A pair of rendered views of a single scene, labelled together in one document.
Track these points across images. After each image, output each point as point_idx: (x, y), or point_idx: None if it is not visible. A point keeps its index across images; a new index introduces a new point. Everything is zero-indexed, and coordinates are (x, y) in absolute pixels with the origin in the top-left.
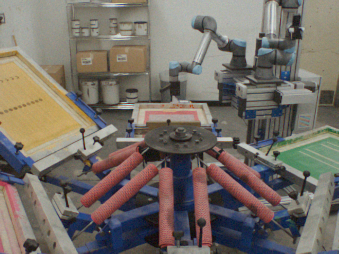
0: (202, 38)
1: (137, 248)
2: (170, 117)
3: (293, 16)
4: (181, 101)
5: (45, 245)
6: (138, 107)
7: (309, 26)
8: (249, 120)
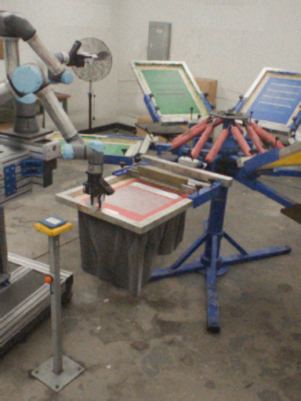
0: (56, 99)
1: (181, 334)
2: (125, 204)
3: (81, 43)
4: (58, 221)
5: (288, 393)
6: (147, 218)
7: None
8: None
